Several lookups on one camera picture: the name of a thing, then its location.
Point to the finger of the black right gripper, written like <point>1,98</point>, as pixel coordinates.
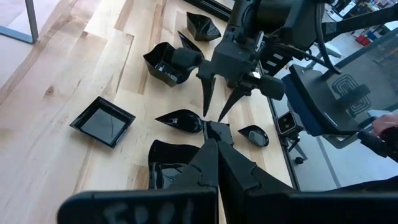
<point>208,93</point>
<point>233,99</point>

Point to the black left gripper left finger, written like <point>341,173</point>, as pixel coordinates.
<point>205,168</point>

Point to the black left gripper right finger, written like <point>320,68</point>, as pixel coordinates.
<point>236,174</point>

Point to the small black square plate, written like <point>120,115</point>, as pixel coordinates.
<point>217,132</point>

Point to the black teardrop mini plate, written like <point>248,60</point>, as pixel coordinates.
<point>186,43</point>
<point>255,137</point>
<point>183,121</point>

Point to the black wavy square bowl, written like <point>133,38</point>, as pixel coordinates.
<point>158,67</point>
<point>202,26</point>
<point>164,155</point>

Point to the black box with white labels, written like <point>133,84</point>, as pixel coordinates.
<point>273,62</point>

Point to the black office chair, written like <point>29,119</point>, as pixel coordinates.
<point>314,93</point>

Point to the red floor item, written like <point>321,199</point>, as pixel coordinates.
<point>361,39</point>

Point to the person's hand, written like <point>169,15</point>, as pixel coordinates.
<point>385,123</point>

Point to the small black table camera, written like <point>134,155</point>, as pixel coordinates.
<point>287,124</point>

